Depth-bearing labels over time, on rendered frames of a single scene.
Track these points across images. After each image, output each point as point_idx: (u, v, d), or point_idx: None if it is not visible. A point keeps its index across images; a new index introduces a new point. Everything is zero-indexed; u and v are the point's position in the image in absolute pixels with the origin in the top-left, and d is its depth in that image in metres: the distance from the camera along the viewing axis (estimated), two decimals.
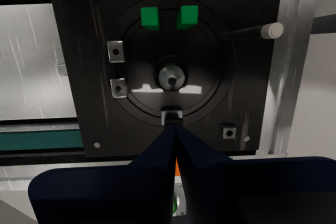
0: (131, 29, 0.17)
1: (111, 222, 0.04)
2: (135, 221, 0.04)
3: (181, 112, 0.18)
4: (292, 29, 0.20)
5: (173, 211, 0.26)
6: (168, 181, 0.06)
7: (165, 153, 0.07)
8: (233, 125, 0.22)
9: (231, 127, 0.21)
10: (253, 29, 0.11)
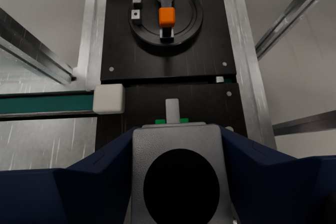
0: None
1: None
2: None
3: None
4: (260, 132, 0.28)
5: None
6: (110, 183, 0.06)
7: (111, 156, 0.07)
8: (234, 217, 0.23)
9: None
10: None
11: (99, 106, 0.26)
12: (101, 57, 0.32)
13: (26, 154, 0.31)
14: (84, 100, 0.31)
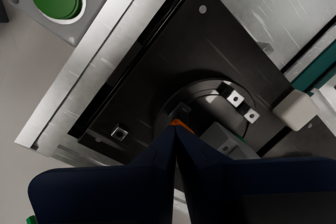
0: (245, 124, 0.23)
1: (111, 222, 0.04)
2: (135, 221, 0.04)
3: None
4: None
5: (39, 1, 0.16)
6: (168, 181, 0.06)
7: (165, 153, 0.07)
8: (122, 138, 0.22)
9: (123, 137, 0.22)
10: None
11: (304, 103, 0.23)
12: (323, 121, 0.29)
13: None
14: (310, 78, 0.27)
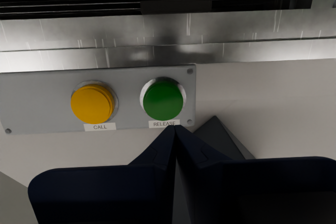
0: None
1: (111, 222, 0.04)
2: (135, 221, 0.04)
3: None
4: None
5: (176, 109, 0.17)
6: (168, 181, 0.06)
7: (165, 153, 0.07)
8: None
9: None
10: None
11: None
12: None
13: None
14: None
